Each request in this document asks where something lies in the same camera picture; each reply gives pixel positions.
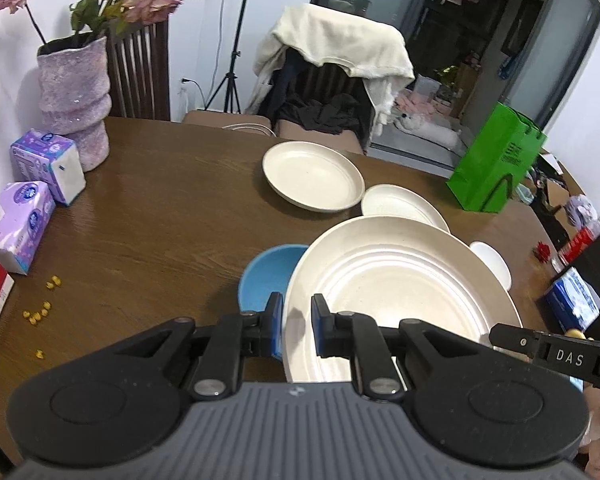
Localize pink textured vase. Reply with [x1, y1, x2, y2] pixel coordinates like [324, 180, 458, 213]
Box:
[36, 36, 114, 173]

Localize purple flat tissue pack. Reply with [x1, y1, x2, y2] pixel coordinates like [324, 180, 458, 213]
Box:
[0, 181, 57, 275]

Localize blue bowl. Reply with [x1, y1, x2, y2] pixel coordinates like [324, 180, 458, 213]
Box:
[237, 243, 309, 313]

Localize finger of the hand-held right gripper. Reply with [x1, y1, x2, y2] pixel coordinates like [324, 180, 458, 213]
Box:
[489, 323, 547, 362]

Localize green paper bag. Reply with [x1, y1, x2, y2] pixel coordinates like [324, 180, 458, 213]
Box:
[446, 101, 549, 214]

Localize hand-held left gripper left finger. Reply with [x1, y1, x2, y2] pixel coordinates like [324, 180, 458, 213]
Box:
[110, 291, 285, 401]

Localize dark wooden dining chair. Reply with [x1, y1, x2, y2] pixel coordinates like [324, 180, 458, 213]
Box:
[272, 47, 376, 156]
[106, 20, 276, 138]

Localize white plush toy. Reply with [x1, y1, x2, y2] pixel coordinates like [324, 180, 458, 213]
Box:
[392, 111, 463, 150]

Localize white charging cable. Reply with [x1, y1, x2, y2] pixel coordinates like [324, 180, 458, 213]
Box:
[222, 122, 276, 137]

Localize cream jacket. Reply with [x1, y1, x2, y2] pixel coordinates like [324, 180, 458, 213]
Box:
[252, 3, 415, 137]

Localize plastic bottle with red label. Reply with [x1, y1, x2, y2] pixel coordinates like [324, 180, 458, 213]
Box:
[552, 212, 600, 273]

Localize dark clothes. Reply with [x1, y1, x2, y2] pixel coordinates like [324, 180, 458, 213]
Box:
[270, 52, 376, 136]

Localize cardboard box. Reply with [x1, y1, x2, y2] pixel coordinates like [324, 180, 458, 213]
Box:
[535, 152, 581, 211]

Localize scattered yellow flower buds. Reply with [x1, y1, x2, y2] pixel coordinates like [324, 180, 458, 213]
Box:
[22, 274, 64, 380]

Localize black light stand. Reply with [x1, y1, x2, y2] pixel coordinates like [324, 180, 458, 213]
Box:
[203, 0, 258, 114]

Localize white bowl with dark rim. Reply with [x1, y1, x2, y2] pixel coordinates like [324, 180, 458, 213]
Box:
[469, 241, 512, 290]

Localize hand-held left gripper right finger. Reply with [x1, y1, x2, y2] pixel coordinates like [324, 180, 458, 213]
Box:
[311, 293, 484, 402]

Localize purple cube tissue pack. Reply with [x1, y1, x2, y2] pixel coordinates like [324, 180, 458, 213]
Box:
[10, 128, 87, 207]

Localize cream plate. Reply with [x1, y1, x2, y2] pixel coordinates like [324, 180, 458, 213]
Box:
[262, 141, 366, 212]
[361, 184, 451, 234]
[283, 216, 524, 384]

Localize blue tissue pack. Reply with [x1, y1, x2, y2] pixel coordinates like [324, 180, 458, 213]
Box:
[545, 266, 600, 331]

